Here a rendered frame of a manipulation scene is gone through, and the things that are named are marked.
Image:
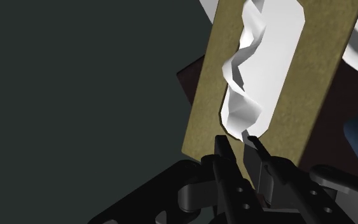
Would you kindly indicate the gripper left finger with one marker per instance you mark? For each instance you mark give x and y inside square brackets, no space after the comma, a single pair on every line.
[228,186]

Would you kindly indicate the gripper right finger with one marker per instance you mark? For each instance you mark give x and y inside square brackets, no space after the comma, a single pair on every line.
[293,183]

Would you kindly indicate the olive tissue box, white tissue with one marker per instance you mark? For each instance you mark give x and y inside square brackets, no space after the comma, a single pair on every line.
[302,93]

